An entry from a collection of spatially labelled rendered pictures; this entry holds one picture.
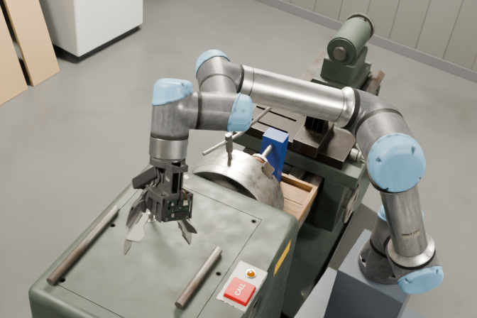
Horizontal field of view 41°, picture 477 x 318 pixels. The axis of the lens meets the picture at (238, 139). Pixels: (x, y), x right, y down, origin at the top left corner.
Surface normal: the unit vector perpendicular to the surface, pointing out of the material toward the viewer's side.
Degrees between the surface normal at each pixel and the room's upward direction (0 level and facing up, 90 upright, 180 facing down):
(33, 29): 74
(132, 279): 0
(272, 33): 0
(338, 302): 90
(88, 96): 0
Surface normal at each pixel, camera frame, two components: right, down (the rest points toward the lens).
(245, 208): 0.10, -0.77
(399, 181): 0.11, 0.54
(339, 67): -0.44, 0.53
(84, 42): 0.82, 0.42
